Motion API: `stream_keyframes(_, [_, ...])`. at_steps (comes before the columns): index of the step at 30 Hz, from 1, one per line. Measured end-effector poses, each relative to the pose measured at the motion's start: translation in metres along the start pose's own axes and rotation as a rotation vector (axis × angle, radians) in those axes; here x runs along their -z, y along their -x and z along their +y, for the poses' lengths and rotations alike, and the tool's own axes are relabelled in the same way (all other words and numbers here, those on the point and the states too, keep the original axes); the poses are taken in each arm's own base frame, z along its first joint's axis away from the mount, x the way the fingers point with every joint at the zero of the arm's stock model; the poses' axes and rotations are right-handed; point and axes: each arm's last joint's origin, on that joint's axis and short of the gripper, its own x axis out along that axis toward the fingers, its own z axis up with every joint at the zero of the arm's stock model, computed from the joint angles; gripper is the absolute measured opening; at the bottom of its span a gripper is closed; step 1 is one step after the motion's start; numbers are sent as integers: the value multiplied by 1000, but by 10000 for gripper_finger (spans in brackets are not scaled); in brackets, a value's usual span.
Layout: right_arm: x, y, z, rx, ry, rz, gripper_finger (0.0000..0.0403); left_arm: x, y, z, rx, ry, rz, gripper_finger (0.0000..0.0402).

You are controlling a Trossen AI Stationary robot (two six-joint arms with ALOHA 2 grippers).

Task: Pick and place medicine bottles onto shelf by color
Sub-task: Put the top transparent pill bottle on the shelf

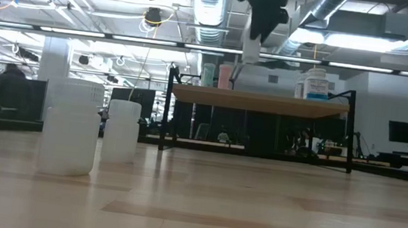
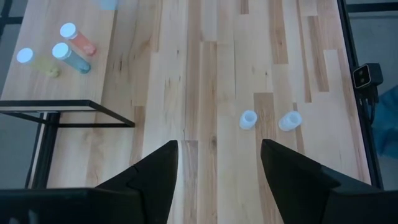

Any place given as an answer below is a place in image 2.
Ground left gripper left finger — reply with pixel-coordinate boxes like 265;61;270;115
95;139;179;224

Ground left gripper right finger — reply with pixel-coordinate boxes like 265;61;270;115
260;139;341;224

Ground blue pill vial white cap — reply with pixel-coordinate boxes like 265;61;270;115
51;42;92;75

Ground blue fabric object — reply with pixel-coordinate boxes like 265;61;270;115
371;83;398;159

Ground black aluminium table frame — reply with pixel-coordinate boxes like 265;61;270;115
0;0;385;190

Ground small black table camera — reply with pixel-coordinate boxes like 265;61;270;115
352;63;384;90

